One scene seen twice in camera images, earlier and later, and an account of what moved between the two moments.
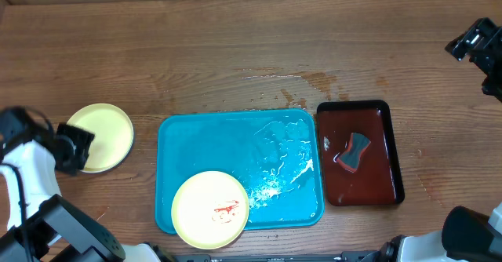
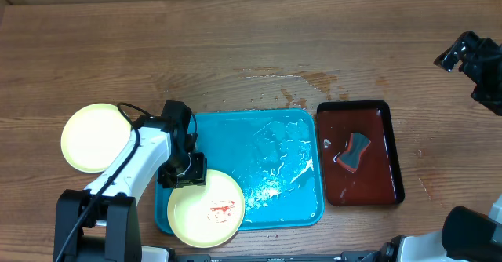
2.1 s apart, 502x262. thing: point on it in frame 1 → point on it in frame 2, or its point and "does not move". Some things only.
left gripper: x=83 y=138 → x=197 y=176
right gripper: x=471 y=39 → x=462 y=52
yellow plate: x=114 y=136 does not move
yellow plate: x=209 y=210 does not move
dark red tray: x=377 y=180 does not move
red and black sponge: x=350 y=158 does not move
